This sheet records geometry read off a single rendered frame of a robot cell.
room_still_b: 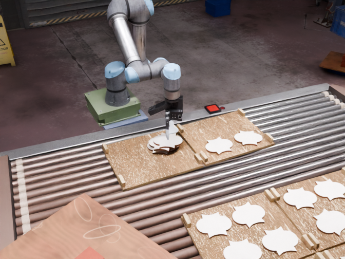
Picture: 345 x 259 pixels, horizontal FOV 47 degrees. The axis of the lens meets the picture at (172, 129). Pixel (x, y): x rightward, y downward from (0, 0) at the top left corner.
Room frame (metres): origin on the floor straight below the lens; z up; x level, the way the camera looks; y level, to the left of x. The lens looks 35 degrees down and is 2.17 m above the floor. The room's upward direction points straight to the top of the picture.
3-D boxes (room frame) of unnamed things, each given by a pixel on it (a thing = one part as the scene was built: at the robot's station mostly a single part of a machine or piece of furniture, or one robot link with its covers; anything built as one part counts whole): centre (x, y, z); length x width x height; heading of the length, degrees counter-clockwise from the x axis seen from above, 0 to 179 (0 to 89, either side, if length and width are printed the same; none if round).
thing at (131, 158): (1.53, 0.11, 0.93); 0.41 x 0.35 x 0.02; 114
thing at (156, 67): (1.67, 0.06, 1.34); 0.11 x 0.11 x 0.08; 23
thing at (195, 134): (1.71, -0.28, 0.93); 0.41 x 0.35 x 0.02; 115
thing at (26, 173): (1.76, -0.14, 0.90); 1.95 x 0.05 x 0.05; 111
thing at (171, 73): (1.59, 0.00, 1.34); 0.09 x 0.08 x 0.11; 23
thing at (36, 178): (1.71, -0.16, 0.90); 1.95 x 0.05 x 0.05; 111
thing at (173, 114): (1.58, -0.01, 1.18); 0.09 x 0.08 x 0.12; 86
